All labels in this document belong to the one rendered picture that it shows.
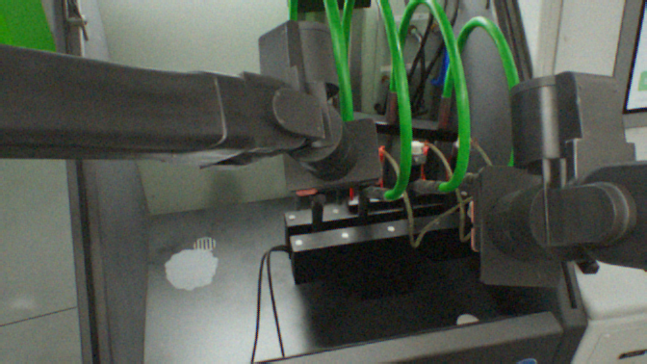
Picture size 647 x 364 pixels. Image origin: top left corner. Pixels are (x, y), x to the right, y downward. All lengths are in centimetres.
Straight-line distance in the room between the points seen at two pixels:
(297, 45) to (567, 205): 26
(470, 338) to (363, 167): 36
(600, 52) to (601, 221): 67
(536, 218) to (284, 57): 24
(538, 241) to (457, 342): 45
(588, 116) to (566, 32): 56
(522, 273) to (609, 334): 47
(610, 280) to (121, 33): 88
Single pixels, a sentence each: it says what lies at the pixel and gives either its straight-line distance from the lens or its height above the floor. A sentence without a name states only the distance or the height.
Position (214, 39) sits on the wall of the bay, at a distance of 102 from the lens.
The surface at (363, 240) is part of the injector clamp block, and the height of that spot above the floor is 98.
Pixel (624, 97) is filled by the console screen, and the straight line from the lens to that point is 103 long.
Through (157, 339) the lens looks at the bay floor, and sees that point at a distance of 99.
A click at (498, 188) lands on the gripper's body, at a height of 130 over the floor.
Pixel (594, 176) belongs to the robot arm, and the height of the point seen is 140.
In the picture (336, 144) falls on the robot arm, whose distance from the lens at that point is 46.
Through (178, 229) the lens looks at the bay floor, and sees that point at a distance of 117.
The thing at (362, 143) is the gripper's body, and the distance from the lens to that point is 57.
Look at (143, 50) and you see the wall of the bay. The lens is 103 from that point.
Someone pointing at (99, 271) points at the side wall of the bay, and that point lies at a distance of 77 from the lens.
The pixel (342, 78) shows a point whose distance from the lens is 59.
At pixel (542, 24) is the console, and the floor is 129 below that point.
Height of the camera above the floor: 159
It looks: 37 degrees down
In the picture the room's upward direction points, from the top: straight up
